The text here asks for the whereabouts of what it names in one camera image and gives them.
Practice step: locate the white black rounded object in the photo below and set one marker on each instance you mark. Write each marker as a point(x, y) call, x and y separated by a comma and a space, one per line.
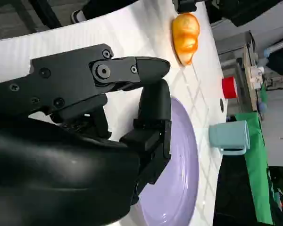
point(77, 16)

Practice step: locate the black table grommet hole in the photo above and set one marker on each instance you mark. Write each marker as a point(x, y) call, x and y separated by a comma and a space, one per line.
point(222, 105)

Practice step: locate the orange white toy bread roll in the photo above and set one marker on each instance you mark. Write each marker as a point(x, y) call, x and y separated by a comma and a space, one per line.
point(185, 35)

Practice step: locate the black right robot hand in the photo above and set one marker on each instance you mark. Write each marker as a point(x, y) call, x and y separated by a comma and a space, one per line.
point(49, 164)

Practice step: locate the red cup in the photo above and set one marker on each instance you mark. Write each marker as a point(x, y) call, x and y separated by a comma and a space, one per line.
point(228, 87)

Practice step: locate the green cloth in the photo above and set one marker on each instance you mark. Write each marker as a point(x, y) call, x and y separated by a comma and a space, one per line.
point(257, 164)

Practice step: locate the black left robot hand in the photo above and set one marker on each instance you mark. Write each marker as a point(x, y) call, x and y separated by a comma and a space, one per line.
point(185, 5)

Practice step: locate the lilac plate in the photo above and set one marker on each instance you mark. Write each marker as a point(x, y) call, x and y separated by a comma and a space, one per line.
point(177, 176)

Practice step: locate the wooden workbench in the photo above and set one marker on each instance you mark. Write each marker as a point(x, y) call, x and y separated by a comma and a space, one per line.
point(248, 77)

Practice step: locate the white socket box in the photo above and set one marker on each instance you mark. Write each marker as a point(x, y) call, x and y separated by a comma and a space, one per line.
point(256, 76)

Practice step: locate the pale green mug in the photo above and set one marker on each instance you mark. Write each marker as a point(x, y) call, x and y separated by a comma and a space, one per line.
point(226, 136)

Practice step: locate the black machine housing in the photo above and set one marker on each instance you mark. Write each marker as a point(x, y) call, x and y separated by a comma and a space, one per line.
point(250, 10)

